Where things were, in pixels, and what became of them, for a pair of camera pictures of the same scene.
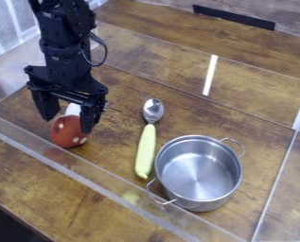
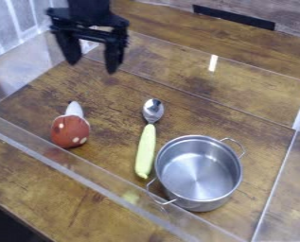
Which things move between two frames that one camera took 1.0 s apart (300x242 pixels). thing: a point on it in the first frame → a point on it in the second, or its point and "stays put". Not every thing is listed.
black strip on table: [235, 17] stays put
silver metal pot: [198, 173] stays put
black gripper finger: [91, 114] → [115, 55]
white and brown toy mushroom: [67, 132] stays put
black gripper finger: [48, 102] → [71, 44]
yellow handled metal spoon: [152, 110] stays put
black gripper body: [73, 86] → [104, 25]
